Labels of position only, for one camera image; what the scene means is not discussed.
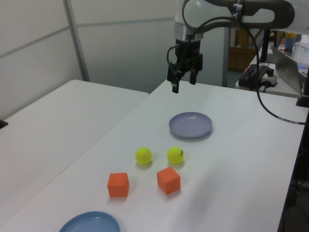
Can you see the black upright post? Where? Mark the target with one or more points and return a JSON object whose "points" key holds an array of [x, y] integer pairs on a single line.
{"points": [[266, 46]]}

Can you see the tennis ball with black print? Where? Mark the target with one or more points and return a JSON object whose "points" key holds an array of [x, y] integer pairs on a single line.
{"points": [[173, 157]]}

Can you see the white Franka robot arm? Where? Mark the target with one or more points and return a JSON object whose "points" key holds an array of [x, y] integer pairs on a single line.
{"points": [[285, 12]]}

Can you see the emergency stop button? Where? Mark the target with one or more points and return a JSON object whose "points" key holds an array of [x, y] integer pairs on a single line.
{"points": [[270, 77]]}

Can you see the plain yellow tennis ball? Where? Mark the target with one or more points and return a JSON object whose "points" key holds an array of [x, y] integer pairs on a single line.
{"points": [[142, 154]]}

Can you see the purple plate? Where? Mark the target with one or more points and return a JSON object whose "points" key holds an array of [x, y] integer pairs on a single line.
{"points": [[190, 124]]}

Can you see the brown cardboard panel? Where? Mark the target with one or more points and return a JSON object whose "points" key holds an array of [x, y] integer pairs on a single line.
{"points": [[242, 37]]}

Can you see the orange cube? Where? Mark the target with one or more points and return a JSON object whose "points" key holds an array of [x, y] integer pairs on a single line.
{"points": [[169, 182], [118, 187]]}

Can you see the blue plate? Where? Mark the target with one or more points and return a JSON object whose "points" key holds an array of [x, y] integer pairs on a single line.
{"points": [[91, 223]]}

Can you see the black power box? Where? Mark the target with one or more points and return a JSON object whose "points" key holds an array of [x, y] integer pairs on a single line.
{"points": [[246, 77]]}

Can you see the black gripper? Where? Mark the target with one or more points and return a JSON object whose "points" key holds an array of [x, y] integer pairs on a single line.
{"points": [[193, 52]]}

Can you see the brown cardboard box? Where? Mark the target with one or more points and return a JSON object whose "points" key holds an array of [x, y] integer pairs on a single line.
{"points": [[241, 59]]}

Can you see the silver laptop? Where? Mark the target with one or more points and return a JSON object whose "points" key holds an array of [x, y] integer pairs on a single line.
{"points": [[287, 70]]}

